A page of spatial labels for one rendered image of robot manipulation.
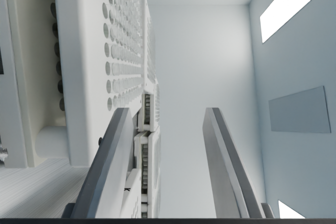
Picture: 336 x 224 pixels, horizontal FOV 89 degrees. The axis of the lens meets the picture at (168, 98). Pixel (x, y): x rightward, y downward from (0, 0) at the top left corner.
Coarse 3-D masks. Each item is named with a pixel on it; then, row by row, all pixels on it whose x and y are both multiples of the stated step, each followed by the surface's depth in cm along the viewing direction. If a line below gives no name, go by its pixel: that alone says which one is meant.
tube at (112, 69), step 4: (56, 64) 16; (60, 64) 16; (108, 64) 16; (112, 64) 16; (116, 64) 16; (56, 68) 16; (60, 68) 16; (108, 68) 16; (112, 68) 16; (116, 68) 16; (60, 72) 16; (108, 72) 16; (112, 72) 16; (116, 72) 16
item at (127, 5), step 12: (120, 0) 18; (132, 0) 25; (120, 12) 18; (132, 12) 25; (120, 24) 19; (132, 24) 24; (120, 36) 18; (132, 36) 24; (120, 48) 17; (132, 48) 24; (132, 60) 24; (120, 72) 18; (132, 72) 24; (132, 84) 23
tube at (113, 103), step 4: (60, 100) 17; (108, 100) 17; (112, 100) 17; (116, 100) 17; (120, 100) 18; (60, 104) 16; (108, 104) 16; (112, 104) 16; (116, 104) 16; (120, 104) 18; (60, 108) 17; (64, 108) 17; (108, 108) 17; (112, 108) 17
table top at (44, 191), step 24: (0, 72) 13; (0, 168) 13; (24, 168) 16; (48, 168) 19; (72, 168) 23; (0, 192) 13; (24, 192) 16; (48, 192) 19; (72, 192) 23; (0, 216) 13; (24, 216) 16; (48, 216) 19
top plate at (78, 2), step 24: (72, 0) 12; (96, 0) 14; (72, 24) 12; (96, 24) 14; (72, 48) 12; (96, 48) 14; (72, 72) 12; (96, 72) 14; (72, 96) 13; (96, 96) 14; (72, 120) 13; (96, 120) 14; (72, 144) 13; (96, 144) 14
